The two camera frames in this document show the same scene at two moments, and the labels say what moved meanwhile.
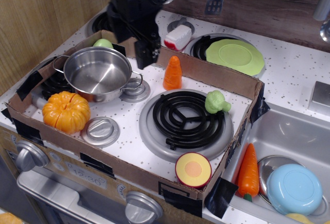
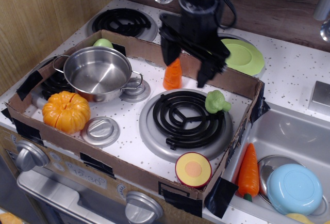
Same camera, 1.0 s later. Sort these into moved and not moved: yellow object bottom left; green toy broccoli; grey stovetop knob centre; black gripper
Moved: black gripper
Not moved: yellow object bottom left; grey stovetop knob centre; green toy broccoli
